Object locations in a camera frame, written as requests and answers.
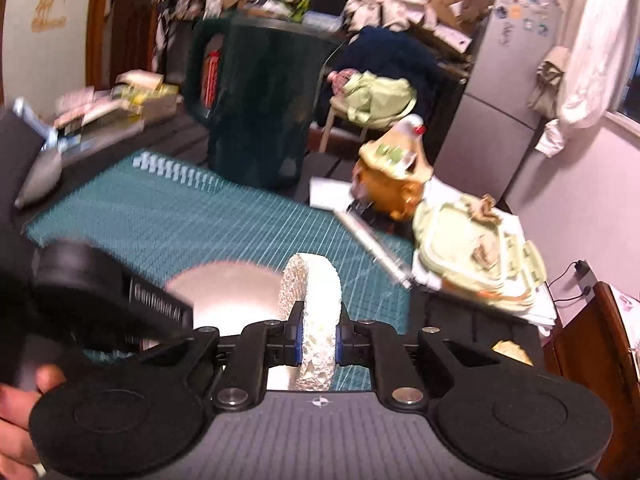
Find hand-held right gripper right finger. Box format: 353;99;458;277
336;319;516;406

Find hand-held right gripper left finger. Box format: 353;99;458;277
122;305;304;411

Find white round sponge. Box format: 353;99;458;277
277;253;343;391

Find white ceramic bowl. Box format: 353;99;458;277
142;260;301;391

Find person's left hand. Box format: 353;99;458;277
0;364;68;467

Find white pen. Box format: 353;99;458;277
334;207;413;290

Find green cutting mat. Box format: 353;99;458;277
25;152;426;391

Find white mug with blue hat lid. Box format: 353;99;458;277
12;147;66;209

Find white paper card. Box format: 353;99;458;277
309;176;361;212

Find pale green container lids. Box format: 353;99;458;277
412;195;548;306

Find orange bear mug with hat lid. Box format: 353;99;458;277
351;114;433;222

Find stack of booklets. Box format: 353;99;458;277
55;85;166;161

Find yellow ginkgo leaf coaster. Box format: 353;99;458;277
491;340;533;367

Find silver metal bar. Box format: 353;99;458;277
12;97;61;153

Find wooden stool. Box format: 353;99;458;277
320;95;371;153

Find dark green kettle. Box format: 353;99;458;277
182;15;343;191

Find red box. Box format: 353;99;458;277
202;50;221;108

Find light green cloth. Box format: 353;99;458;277
340;71;418;128

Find black power plug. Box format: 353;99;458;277
545;259;596;306

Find brown wooden cabinet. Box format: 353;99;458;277
542;281;640;480

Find grey fridge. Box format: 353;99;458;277
432;0;601;201

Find brown wooden door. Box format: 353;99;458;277
85;0;168;91

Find dark blue garment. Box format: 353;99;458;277
320;25;453;131

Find clear plastic box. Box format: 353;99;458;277
302;10;346;33

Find beige cloth bag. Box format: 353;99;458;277
527;45;571;118

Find window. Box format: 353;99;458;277
602;60;640;136

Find group of fridge magnets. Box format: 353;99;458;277
492;0;558;43

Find white hanging clothes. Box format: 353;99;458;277
535;0;636;157

